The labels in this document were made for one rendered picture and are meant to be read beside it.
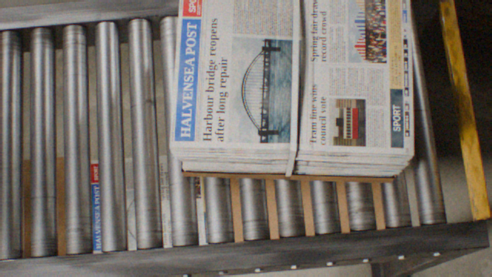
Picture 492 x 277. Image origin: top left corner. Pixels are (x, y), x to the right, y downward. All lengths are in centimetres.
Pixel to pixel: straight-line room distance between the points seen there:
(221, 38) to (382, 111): 27
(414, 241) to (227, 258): 34
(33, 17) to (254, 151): 59
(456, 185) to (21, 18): 134
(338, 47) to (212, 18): 20
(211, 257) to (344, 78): 40
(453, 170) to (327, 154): 115
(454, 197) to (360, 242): 92
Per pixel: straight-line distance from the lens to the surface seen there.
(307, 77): 110
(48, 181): 135
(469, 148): 134
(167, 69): 136
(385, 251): 129
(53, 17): 145
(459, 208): 218
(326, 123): 108
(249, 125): 107
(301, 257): 127
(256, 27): 113
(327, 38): 113
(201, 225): 208
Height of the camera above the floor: 206
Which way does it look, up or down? 75 degrees down
